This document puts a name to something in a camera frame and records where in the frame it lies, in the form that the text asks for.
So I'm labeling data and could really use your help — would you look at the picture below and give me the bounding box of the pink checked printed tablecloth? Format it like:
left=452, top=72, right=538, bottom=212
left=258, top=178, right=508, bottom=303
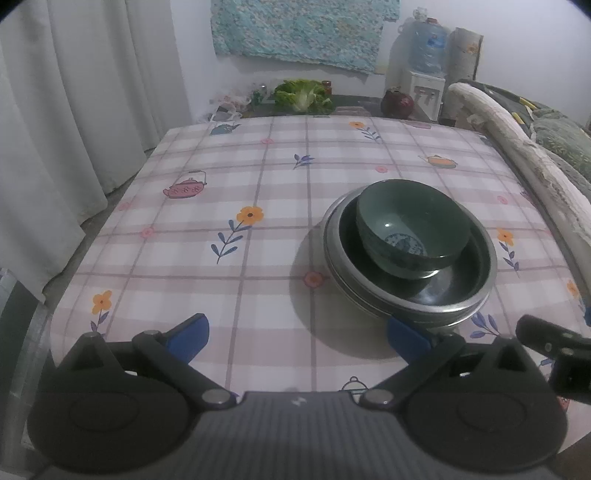
left=48, top=115, right=591, bottom=446

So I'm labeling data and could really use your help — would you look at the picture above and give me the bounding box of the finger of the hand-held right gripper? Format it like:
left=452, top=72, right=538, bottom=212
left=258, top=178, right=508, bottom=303
left=515, top=314, right=591, bottom=403

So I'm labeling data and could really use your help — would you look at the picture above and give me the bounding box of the teal patterned wall cloth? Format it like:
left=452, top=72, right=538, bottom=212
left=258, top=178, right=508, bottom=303
left=211, top=0, right=400, bottom=75

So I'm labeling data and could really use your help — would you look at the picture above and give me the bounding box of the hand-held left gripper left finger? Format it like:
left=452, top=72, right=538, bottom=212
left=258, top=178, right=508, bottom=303
left=55, top=313, right=241, bottom=409

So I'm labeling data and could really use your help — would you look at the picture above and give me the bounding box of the pile of plastic bags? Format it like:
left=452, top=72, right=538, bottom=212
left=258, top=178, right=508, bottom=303
left=207, top=91, right=246, bottom=124

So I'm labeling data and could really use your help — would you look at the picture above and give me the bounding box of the dark green ceramic bowl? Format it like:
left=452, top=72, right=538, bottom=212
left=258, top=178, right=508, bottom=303
left=355, top=179, right=472, bottom=280

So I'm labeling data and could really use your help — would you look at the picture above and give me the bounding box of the blue water jug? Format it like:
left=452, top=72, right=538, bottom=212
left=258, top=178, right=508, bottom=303
left=408, top=17, right=450, bottom=75

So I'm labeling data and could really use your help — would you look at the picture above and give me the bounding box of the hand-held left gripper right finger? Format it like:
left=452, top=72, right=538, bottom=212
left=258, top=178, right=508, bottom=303
left=360, top=318, right=546, bottom=409

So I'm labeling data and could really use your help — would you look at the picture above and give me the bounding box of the green napa cabbage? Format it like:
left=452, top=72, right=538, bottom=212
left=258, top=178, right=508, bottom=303
left=271, top=79, right=334, bottom=115

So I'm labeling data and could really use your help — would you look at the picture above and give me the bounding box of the grey green bed blanket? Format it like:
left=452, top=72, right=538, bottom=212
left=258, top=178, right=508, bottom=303
left=462, top=79, right=591, bottom=186

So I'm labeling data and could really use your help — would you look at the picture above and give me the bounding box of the rolled white mat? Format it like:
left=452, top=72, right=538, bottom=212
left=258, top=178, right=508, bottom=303
left=445, top=28, right=484, bottom=86

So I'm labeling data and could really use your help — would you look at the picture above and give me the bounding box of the white curtain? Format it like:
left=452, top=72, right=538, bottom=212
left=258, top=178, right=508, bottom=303
left=0, top=0, right=194, bottom=303

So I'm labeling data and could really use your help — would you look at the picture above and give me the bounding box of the white water dispenser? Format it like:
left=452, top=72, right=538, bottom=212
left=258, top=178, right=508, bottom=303
left=399, top=69, right=447, bottom=121

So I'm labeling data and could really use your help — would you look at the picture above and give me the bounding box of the red cabbage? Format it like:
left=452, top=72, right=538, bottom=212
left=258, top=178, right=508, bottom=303
left=380, top=88, right=415, bottom=120

